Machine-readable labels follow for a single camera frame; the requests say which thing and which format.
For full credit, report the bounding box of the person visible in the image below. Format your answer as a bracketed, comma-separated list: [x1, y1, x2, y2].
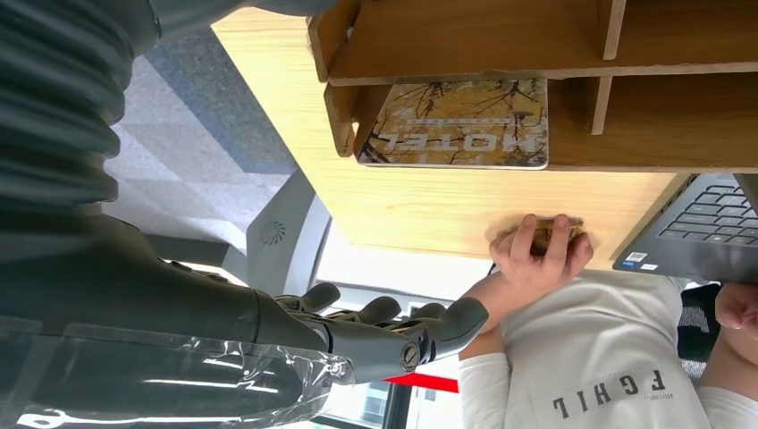
[459, 214, 758, 429]

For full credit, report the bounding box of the grey laptop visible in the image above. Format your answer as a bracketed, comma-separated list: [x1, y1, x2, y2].
[612, 172, 758, 285]

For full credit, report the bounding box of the grey kiosk stand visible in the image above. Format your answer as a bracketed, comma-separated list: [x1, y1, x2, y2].
[244, 170, 333, 298]

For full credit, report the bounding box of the red barrier strip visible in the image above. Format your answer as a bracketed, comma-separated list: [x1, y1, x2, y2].
[384, 373, 460, 395]

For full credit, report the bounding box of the black window frame post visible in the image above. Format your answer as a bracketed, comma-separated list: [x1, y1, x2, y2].
[382, 384, 414, 429]

